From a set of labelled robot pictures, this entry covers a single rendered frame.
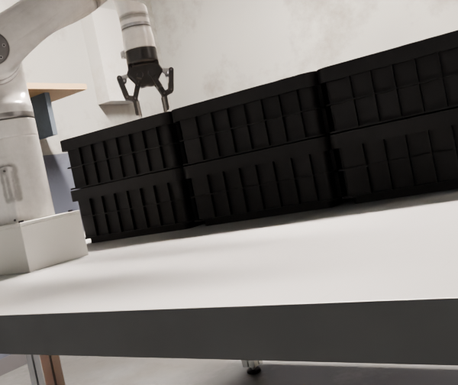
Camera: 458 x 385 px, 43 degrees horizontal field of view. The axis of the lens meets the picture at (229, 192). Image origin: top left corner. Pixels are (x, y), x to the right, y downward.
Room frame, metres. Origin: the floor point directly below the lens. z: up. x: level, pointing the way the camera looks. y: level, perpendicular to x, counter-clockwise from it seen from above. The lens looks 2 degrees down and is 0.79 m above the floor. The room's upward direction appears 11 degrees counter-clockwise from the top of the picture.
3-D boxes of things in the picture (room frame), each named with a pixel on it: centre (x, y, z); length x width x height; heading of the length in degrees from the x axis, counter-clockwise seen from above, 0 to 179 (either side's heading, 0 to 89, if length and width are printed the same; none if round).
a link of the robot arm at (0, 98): (1.01, 0.35, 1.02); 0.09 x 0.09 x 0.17; 19
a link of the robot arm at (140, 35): (1.42, 0.14, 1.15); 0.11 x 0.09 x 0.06; 10
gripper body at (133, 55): (1.40, 0.14, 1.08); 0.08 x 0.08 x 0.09
